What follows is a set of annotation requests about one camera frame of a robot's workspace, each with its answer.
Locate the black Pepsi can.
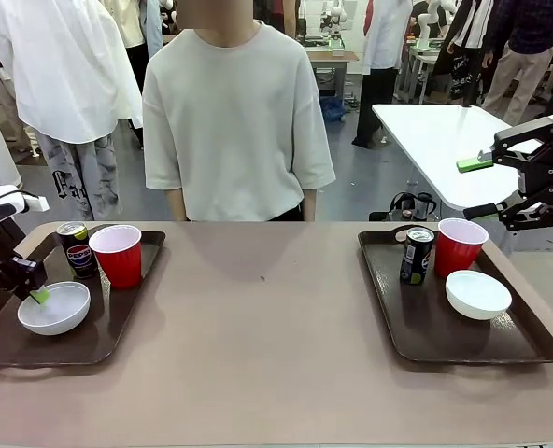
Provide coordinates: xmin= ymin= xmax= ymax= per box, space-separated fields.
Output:
xmin=399 ymin=226 xmax=436 ymax=287
xmin=55 ymin=221 xmax=98 ymax=281

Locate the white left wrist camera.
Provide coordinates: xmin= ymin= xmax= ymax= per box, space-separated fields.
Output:
xmin=22 ymin=193 xmax=50 ymax=213

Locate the red plastic cup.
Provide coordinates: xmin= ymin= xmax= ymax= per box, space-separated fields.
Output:
xmin=433 ymin=217 xmax=490 ymax=280
xmin=88 ymin=224 xmax=144 ymax=291

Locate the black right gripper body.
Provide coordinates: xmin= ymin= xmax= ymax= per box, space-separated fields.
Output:
xmin=518 ymin=133 xmax=553 ymax=205

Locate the bystander in dark shirt, khaki trousers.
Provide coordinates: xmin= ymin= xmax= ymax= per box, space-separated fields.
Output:
xmin=480 ymin=0 xmax=553 ymax=114

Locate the white bowl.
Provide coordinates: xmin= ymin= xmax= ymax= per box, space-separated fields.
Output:
xmin=17 ymin=281 xmax=92 ymax=337
xmin=445 ymin=269 xmax=513 ymax=321

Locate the wooden background table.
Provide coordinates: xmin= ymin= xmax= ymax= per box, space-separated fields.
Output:
xmin=304 ymin=48 xmax=361 ymax=95

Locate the brown plastic tray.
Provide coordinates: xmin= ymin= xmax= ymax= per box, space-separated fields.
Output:
xmin=0 ymin=230 xmax=168 ymax=367
xmin=357 ymin=225 xmax=553 ymax=365

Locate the person's right forearm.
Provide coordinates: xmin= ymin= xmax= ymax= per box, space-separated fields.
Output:
xmin=165 ymin=188 xmax=187 ymax=222

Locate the person's left forearm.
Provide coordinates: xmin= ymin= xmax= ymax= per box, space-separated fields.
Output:
xmin=301 ymin=188 xmax=319 ymax=222

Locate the white side table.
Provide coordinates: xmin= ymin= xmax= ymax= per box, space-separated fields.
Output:
xmin=372 ymin=103 xmax=553 ymax=212

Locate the bystander in white shirt, black trousers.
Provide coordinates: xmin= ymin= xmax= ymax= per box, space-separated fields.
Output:
xmin=352 ymin=0 xmax=417 ymax=149

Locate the person in beige t-shirt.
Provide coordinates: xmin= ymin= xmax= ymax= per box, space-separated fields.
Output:
xmin=142 ymin=18 xmax=337 ymax=223

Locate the bystander in striped black jacket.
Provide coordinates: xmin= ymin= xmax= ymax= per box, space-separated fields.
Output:
xmin=432 ymin=0 xmax=493 ymax=102

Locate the bystander in white loose shirt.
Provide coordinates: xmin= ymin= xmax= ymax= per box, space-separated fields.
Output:
xmin=0 ymin=0 xmax=145 ymax=222

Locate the green-topped background table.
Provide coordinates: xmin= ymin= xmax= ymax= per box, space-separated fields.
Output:
xmin=403 ymin=38 xmax=442 ymax=105

